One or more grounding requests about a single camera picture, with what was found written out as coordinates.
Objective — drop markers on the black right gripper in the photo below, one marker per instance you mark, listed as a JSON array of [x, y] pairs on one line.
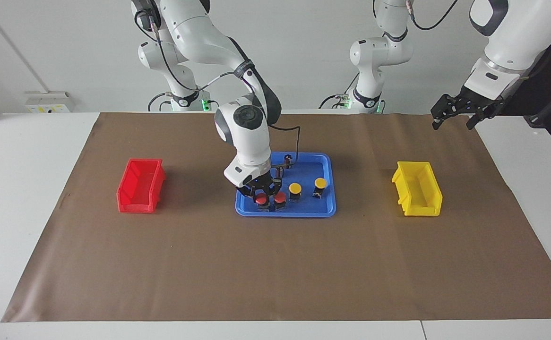
[[256, 185]]

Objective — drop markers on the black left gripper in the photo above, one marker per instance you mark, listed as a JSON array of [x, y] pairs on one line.
[[474, 103]]

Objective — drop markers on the red push button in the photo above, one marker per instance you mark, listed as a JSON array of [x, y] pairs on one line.
[[261, 199], [280, 197]]

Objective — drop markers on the yellow push button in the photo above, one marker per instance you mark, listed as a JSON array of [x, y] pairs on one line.
[[320, 183], [295, 189]]

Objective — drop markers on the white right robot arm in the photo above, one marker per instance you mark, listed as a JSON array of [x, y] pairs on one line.
[[247, 137]]

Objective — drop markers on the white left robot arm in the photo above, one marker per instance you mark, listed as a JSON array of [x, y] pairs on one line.
[[512, 38]]

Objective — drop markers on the small black knob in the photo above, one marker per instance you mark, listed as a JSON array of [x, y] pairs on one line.
[[288, 161], [279, 173]]

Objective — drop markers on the blue plastic tray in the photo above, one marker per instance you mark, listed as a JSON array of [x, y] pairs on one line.
[[318, 208]]

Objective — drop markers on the brown paper table mat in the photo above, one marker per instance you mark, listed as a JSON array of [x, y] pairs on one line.
[[256, 264]]

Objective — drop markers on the yellow plastic bin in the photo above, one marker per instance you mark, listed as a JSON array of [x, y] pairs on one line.
[[422, 207]]

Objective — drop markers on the green lit connector box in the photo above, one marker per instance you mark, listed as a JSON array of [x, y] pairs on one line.
[[205, 103], [344, 101]]

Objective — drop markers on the red plastic bin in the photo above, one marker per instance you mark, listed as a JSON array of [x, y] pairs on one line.
[[136, 205]]

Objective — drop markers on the white wall outlet box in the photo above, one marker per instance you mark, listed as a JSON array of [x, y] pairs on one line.
[[48, 103]]

